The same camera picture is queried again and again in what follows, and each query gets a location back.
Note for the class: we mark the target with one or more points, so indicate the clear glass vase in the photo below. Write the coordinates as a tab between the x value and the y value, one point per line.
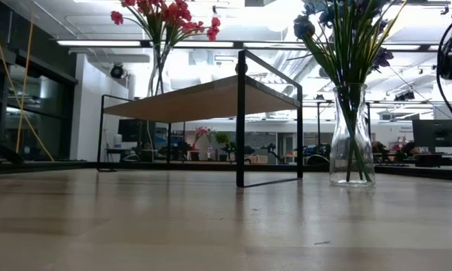
352	150
152	75

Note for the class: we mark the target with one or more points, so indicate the red artificial flower bunch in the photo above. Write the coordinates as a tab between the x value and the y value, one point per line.
212	32
177	11

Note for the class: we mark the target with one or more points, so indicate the blue artificial flower bunch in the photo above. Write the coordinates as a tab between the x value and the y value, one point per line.
325	16

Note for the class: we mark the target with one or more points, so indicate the purple artificial flower bunch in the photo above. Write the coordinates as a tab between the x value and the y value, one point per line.
382	56

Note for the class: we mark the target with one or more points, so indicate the pink flowers in pot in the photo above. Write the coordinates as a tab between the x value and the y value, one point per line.
201	131

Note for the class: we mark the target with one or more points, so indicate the potted green plant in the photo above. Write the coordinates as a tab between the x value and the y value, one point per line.
223	139

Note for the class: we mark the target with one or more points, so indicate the black computer monitor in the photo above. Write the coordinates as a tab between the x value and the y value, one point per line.
133	130
437	132

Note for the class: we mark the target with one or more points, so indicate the white plastic jug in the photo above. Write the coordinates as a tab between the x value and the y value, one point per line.
117	140

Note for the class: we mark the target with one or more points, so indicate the black round spotlight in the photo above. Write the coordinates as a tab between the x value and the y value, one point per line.
116	70

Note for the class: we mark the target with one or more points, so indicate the long ceiling light strip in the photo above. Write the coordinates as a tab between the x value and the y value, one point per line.
98	43

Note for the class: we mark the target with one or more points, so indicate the black metal table frame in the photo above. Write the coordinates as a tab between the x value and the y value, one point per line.
203	167

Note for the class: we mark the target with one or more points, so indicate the wooden shelf black metal frame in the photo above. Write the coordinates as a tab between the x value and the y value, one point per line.
211	99

